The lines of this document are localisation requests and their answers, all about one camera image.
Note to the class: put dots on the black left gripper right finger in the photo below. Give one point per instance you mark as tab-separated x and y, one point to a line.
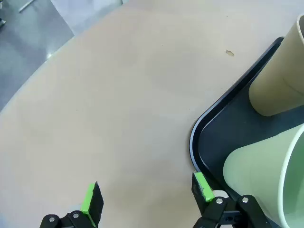
202	187

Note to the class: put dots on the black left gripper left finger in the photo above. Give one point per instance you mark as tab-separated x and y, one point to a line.
93	204

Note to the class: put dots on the light green tall cup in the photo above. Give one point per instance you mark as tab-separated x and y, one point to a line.
256	166

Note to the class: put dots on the brown tall cup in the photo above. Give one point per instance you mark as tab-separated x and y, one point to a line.
273	90

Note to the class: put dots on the black plastic tray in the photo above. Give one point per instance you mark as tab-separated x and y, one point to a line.
213	142

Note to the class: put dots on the thin grey metal bar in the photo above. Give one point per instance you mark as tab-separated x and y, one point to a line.
26	6

